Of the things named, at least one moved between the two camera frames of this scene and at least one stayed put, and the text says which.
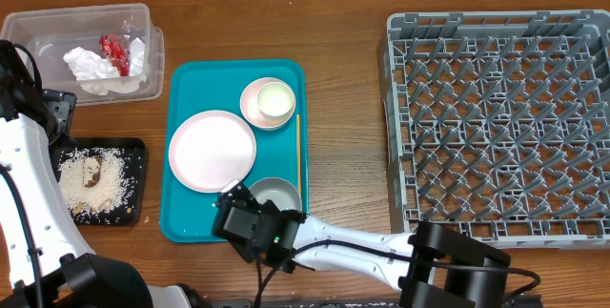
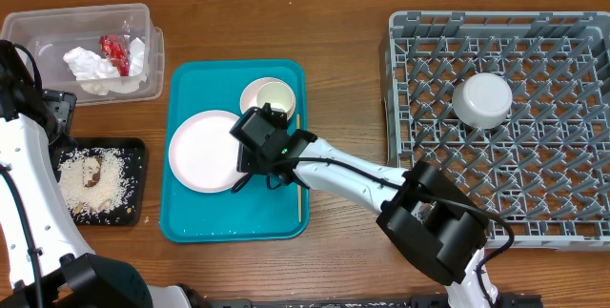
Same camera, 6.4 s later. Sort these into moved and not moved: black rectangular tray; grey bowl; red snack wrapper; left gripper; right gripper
Moved: right gripper; grey bowl
Not moved: left gripper; red snack wrapper; black rectangular tray
